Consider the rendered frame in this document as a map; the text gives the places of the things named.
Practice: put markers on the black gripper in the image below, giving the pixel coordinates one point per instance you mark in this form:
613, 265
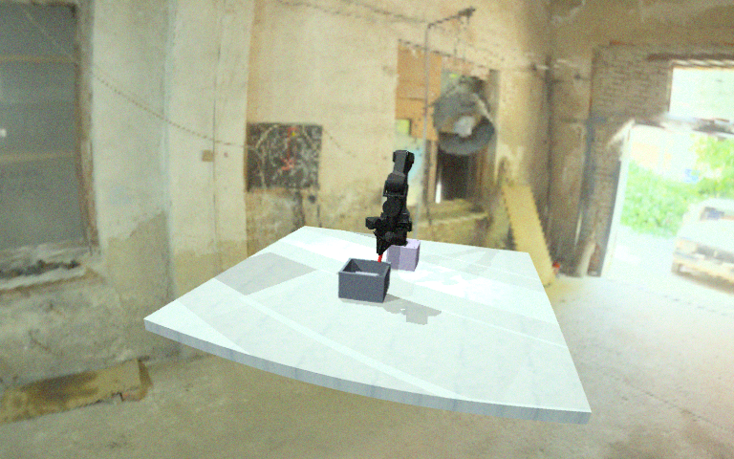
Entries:
388, 237

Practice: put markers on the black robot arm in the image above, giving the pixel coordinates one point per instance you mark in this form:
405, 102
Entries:
397, 192

